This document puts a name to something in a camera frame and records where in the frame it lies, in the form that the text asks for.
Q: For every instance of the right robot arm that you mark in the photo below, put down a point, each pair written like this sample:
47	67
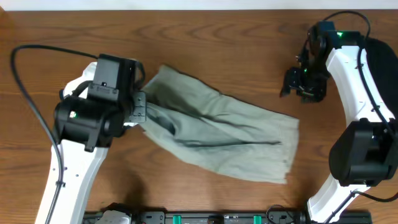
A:
365	73

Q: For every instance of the grey-green shorts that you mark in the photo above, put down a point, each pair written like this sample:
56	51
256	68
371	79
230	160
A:
203	127

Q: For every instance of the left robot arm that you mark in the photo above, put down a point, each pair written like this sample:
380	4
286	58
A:
94	109

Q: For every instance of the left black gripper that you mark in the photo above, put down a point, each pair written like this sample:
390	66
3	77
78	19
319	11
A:
138	106

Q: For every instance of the white folded t-shirt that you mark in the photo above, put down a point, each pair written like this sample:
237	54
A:
87	75

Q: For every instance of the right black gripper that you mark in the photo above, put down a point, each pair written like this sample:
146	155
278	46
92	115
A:
291	81

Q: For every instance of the black garment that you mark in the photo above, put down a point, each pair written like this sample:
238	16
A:
382	63

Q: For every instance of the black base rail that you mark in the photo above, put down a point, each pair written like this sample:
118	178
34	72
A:
118	213

